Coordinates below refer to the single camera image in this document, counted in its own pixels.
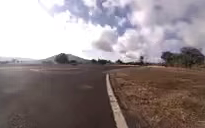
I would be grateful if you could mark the distant line of bushes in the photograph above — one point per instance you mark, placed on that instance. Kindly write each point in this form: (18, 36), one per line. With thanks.
(103, 61)

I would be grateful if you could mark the distant hill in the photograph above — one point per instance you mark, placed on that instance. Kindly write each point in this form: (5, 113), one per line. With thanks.
(73, 58)

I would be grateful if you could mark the tall thin tree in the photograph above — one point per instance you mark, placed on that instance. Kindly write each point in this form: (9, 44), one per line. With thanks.
(141, 59)

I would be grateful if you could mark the white painted edge line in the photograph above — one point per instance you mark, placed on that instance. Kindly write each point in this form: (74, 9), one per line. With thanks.
(114, 103)

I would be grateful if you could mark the round dark tree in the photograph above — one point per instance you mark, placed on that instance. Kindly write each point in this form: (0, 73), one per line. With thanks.
(61, 58)

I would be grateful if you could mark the dark asphalt road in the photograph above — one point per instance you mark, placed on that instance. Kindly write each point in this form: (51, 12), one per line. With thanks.
(56, 96)

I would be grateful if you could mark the dry brown grass verge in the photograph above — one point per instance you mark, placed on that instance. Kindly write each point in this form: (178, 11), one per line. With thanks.
(163, 96)

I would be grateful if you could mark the group of dark trees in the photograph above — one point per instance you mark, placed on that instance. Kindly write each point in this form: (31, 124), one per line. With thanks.
(185, 56)

